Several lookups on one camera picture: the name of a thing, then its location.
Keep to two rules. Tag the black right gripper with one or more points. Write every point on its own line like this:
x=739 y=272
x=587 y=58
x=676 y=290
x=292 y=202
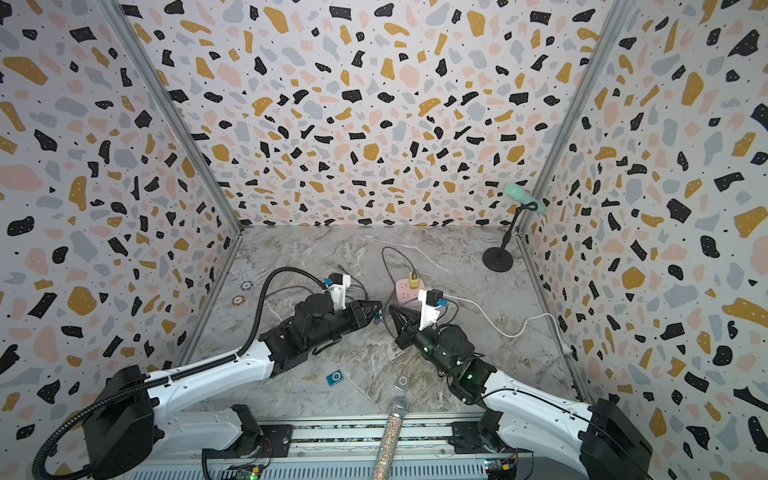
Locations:
x=414 y=314

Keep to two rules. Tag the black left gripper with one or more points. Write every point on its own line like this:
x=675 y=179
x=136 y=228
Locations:
x=361 y=314

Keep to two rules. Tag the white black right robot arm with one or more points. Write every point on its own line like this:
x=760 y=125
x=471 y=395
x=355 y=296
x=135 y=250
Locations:
x=598 y=440

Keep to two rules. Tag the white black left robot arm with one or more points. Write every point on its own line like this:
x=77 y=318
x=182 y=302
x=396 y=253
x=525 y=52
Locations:
x=130 y=419

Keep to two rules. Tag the pink power strip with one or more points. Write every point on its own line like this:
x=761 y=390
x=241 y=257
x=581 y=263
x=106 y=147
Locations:
x=406 y=291

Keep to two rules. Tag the silver mp3 player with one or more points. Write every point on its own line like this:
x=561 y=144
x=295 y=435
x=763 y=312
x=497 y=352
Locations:
x=401 y=384

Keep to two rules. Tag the glitter silver microphone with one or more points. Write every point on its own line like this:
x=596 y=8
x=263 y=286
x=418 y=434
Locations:
x=388 y=443

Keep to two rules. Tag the black microphone stand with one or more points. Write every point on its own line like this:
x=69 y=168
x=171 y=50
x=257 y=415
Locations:
x=499 y=259

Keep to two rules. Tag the green microphone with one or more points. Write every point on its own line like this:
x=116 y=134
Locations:
x=518 y=194

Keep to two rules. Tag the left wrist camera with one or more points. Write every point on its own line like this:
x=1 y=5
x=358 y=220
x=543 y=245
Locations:
x=337 y=285

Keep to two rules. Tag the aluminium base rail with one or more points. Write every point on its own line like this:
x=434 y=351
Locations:
x=429 y=447

